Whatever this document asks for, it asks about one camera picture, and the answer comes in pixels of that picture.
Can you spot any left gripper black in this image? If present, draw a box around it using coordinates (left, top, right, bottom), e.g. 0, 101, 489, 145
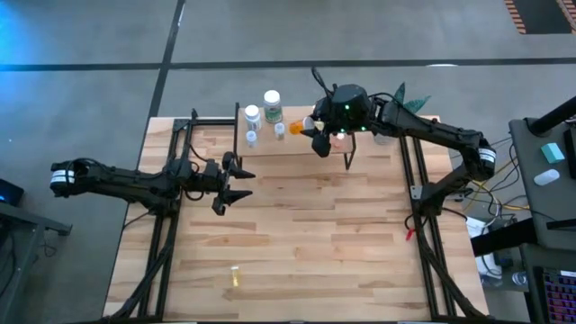
200, 151, 257, 216

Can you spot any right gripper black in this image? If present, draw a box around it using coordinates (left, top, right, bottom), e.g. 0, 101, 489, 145
299, 83, 374, 139

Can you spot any orange bottle white cap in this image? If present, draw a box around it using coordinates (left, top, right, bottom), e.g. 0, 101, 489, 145
288, 115, 316, 137

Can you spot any large green label bottle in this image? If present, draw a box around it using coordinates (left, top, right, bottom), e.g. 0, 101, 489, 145
263, 89, 284, 125

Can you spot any large white bottle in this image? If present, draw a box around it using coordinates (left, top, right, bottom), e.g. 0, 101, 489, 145
244, 104, 263, 133

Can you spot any snake plant in white pot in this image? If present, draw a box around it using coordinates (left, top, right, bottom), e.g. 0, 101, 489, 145
373, 81, 432, 146

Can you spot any white power adapter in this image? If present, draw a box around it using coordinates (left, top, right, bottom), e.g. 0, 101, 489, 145
465, 215, 488, 239
475, 253, 503, 278

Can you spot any dark grey table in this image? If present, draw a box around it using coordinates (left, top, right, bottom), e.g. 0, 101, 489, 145
0, 200, 74, 324

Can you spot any black keyboard desk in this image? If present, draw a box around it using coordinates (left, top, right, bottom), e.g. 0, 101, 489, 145
470, 218, 576, 324

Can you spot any black device with blue light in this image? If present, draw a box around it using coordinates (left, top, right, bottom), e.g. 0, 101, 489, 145
0, 178, 26, 207

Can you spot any dark grey desk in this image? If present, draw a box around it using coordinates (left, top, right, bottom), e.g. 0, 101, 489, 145
508, 115, 576, 251

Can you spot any white oblong object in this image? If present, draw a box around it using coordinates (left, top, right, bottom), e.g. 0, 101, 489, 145
533, 168, 562, 187

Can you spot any teal box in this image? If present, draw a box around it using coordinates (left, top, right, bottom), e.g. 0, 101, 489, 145
540, 142, 566, 164

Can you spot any black monitor pole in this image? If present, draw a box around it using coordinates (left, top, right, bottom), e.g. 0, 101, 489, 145
526, 95, 576, 137

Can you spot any black mat with striped edge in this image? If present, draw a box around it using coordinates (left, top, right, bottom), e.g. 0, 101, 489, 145
503, 0, 576, 36

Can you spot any black rectangular device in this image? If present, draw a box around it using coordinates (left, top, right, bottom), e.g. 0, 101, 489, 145
564, 128, 576, 180

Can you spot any black flat bar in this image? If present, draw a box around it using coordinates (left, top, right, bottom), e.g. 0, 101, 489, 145
545, 217, 576, 231

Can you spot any backlit computer keyboard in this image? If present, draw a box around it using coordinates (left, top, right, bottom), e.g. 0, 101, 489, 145
542, 269, 576, 324

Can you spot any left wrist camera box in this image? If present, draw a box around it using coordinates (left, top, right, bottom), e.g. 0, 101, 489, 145
202, 161, 222, 184

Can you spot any wooden shelf black metal frame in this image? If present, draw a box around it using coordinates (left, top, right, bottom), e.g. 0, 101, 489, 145
232, 101, 357, 171

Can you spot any black aluminium rig frame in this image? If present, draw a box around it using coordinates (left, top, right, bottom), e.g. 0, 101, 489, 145
103, 107, 491, 323

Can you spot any yellow cable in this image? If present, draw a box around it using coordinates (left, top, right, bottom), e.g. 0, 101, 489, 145
467, 179, 532, 212

